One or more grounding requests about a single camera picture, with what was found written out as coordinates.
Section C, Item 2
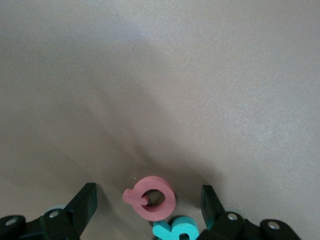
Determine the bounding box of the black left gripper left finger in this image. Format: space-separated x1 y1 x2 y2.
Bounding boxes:
0 182 98 240

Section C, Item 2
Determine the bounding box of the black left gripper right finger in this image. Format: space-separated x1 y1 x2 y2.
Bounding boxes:
198 184 301 240

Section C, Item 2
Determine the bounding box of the teal foam letter R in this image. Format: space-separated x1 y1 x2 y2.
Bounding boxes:
152 215 200 240

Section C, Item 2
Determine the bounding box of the red foam letter Q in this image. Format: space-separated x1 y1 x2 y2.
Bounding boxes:
121 175 176 222

